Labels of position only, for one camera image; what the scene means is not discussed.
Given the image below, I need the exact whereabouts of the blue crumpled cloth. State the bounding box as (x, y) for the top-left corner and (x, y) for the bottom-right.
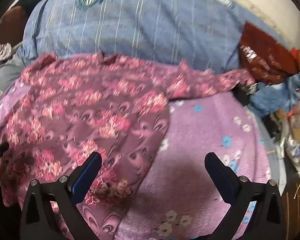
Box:
(248, 72), (300, 118)

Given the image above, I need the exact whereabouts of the red shiny plastic bag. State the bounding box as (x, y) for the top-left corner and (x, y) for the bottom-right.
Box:
(239, 22), (300, 85)

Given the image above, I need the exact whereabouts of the purple floral bedsheet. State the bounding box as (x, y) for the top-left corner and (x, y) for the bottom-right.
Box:
(0, 84), (281, 240)

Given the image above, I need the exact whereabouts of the white patterned cloth pile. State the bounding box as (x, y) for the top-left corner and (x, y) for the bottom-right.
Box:
(276, 101), (300, 176)

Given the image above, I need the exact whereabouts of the maroon pink floral garment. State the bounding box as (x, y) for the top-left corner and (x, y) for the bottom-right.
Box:
(0, 52), (254, 239)

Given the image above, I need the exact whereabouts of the grey folded cloth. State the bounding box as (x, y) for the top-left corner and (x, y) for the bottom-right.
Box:
(0, 42), (25, 97)

